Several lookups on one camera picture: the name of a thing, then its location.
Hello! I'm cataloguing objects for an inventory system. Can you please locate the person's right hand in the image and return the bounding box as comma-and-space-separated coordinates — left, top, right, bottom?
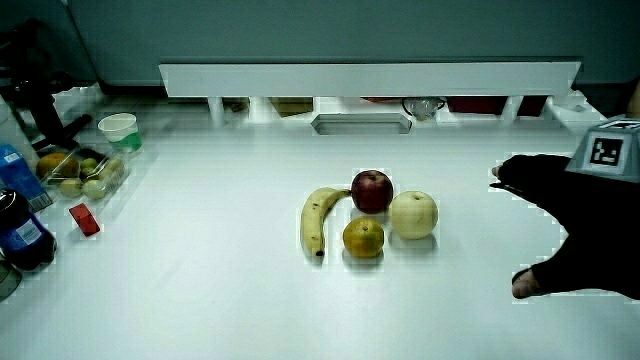
489, 117, 640, 301

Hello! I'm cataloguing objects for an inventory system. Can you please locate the pale yellow round pear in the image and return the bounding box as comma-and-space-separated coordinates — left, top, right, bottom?
388, 190, 440, 241

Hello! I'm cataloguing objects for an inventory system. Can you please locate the dark red box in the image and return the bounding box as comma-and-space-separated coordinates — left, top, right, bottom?
446, 95, 549, 118

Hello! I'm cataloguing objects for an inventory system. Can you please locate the clear glass cup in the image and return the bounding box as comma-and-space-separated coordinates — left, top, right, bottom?
401, 96, 446, 123

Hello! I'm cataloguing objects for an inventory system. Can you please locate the dark red apple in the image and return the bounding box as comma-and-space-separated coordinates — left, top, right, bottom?
350, 169, 395, 215

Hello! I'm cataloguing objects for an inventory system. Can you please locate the orange tangerine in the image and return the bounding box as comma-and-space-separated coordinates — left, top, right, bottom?
342, 216, 386, 260

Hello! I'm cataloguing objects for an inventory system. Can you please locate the white long shelf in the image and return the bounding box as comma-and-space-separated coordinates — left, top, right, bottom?
158, 61, 583, 128

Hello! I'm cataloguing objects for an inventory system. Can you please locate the yellow banana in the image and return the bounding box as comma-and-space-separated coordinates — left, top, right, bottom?
300, 186, 352, 258

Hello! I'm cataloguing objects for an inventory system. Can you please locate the brown cardboard box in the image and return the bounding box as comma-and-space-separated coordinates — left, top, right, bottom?
269, 96, 315, 119

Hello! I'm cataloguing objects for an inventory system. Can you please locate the white and green paper cup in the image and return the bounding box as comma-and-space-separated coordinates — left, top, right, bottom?
97, 112, 144, 155

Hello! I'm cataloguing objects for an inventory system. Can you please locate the clear plastic fruit container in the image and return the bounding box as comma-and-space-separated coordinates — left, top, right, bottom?
35, 144, 132, 205

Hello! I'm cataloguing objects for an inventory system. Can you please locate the small red block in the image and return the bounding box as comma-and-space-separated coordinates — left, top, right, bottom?
68, 202, 102, 238

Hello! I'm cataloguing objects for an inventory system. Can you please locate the large orange fruit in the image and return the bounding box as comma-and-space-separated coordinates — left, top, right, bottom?
35, 152, 81, 180

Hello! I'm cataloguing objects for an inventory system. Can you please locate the dark bottle with blue label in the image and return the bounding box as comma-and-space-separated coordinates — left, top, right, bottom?
0, 188, 59, 273

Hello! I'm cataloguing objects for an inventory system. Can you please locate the blue drink carton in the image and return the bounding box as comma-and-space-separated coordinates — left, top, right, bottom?
0, 144, 54, 214

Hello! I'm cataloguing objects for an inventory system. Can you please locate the dark glass bowl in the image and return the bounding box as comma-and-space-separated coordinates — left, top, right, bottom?
0, 257, 24, 303

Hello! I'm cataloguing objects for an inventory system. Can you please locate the black camera stand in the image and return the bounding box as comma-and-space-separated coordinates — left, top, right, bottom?
0, 18, 94, 152

